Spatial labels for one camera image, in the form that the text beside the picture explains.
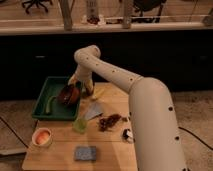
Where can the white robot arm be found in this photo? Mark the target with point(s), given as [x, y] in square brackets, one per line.
[154, 125]

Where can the green cucumber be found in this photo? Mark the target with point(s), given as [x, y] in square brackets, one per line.
[48, 105]

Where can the brown dried chili bunch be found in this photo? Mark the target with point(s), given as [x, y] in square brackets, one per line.
[108, 122]

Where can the black white small object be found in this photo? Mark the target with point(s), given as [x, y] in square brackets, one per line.
[127, 135]

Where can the black office chair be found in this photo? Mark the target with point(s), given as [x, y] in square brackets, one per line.
[29, 3]

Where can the green plastic cup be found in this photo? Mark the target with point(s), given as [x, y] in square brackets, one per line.
[80, 125]

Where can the wooden post left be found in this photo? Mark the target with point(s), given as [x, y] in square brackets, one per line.
[66, 14]

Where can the dark red bowl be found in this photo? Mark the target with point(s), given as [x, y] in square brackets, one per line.
[68, 95]

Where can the grey cloth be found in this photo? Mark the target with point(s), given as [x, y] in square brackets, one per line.
[94, 110]

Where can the blue sponge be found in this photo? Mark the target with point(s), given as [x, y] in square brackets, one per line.
[85, 153]

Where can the orange white bowl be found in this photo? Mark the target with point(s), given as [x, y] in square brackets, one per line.
[42, 137]

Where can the wooden post right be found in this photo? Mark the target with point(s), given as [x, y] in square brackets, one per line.
[127, 12]

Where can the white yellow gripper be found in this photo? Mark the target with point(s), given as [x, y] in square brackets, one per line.
[84, 75]

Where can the wooden post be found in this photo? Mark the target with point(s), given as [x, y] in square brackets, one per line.
[66, 14]
[127, 12]

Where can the black chair right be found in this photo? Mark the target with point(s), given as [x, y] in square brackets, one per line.
[142, 6]

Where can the yellow banana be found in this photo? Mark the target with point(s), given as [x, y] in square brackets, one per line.
[97, 94]

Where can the green plastic tray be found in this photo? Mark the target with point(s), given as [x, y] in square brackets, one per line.
[52, 87]

